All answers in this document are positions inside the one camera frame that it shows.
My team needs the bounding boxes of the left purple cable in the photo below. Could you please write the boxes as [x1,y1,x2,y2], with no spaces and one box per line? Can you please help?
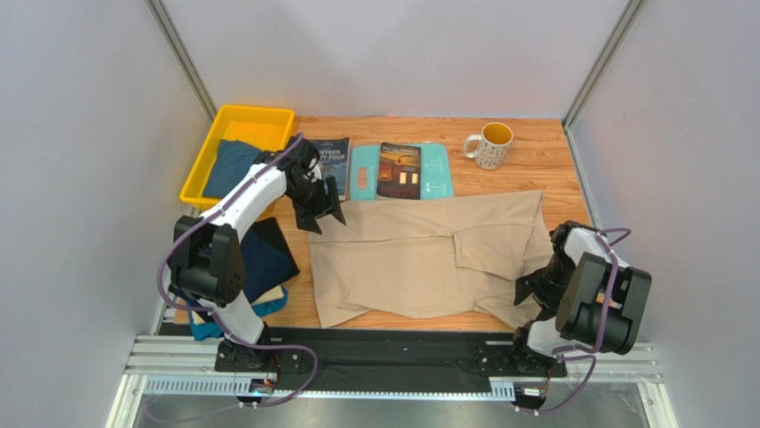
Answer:
[139,131,318,409]

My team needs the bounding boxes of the beige t shirt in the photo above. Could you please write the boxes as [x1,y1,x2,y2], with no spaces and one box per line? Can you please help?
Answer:
[309,191,552,327]

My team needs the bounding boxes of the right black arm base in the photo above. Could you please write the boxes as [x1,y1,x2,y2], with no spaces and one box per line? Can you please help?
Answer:
[475,341,567,378]

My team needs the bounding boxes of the dark orange cover book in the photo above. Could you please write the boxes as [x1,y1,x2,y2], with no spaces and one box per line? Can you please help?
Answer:
[376,142,422,200]

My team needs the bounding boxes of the white mug yellow inside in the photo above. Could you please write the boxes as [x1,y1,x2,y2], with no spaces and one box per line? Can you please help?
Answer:
[463,122,514,170]

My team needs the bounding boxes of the teal cutting board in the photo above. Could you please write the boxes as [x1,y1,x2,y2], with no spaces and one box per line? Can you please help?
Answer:
[348,142,454,201]

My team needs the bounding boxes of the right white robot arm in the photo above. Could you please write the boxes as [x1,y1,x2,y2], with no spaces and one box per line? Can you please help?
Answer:
[513,220,652,359]

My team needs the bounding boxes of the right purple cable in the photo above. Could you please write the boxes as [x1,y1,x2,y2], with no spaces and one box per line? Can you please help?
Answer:
[513,226,633,416]

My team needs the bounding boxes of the black table edge strip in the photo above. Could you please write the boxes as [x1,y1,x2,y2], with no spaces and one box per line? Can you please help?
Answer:
[157,323,630,394]

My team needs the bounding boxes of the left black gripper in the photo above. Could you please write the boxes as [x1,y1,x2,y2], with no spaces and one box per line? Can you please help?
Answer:
[286,176,347,235]

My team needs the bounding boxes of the blue shirt in bin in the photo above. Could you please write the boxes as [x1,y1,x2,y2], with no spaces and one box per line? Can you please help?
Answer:
[202,140,261,199]

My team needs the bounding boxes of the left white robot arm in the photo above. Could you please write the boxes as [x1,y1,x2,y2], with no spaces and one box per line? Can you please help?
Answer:
[156,133,345,350]

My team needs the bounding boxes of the yellow plastic bin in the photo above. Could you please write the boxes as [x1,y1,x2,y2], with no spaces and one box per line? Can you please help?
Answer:
[179,104,295,211]

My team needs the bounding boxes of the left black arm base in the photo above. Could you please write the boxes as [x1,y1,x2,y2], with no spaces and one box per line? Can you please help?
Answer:
[214,339,311,374]

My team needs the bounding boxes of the navy folded shirt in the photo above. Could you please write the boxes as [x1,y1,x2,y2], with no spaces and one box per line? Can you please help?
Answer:
[168,228,298,325]

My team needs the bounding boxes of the teal folded shirt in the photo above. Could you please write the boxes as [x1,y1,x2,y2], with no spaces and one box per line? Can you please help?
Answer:
[190,304,286,341]

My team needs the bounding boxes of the nineteen eighty-four book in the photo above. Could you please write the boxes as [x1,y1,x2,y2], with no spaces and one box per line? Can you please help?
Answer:
[310,137,351,201]

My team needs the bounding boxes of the purple cable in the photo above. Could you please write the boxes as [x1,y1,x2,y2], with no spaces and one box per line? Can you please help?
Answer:
[139,131,318,409]
[513,226,633,416]

